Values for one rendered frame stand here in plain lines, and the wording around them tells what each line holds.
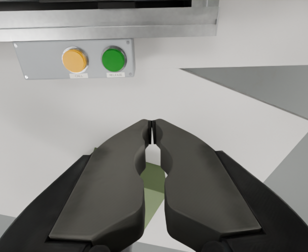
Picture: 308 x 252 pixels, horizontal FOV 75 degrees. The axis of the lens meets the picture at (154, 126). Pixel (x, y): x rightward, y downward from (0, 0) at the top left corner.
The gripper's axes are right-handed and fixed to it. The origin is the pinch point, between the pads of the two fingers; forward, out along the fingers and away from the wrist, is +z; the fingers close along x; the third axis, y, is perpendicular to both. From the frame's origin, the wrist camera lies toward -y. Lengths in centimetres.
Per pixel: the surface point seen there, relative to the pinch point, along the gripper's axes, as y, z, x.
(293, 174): 126, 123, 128
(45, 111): 16.3, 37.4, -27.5
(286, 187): 142, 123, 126
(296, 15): -4.6, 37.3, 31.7
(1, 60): 3, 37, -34
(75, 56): 0.6, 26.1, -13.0
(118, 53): 0.3, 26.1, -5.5
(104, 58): 1.0, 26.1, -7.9
